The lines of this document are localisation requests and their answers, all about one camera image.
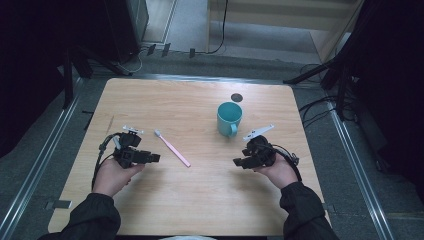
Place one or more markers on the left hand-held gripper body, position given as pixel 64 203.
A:
pixel 128 155

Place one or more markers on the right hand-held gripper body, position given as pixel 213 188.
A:
pixel 260 151

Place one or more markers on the person's left hand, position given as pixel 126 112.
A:
pixel 111 178

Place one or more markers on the person's right hand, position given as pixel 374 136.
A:
pixel 281 171

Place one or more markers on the pink toothbrush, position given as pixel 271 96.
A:
pixel 173 150

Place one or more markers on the teal cup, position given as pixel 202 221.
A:
pixel 229 121

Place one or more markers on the dark round table grommet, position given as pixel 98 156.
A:
pixel 236 97

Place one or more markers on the black metal stand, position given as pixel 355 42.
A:
pixel 68 80
pixel 341 86

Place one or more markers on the small black floor plug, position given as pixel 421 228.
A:
pixel 151 49
pixel 192 53

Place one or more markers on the black cabinet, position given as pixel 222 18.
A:
pixel 128 26

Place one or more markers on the light wooden furniture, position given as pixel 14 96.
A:
pixel 276 13

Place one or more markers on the grey metal table bracket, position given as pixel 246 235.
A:
pixel 59 204

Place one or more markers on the metal floor rail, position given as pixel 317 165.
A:
pixel 36 160
pixel 361 173

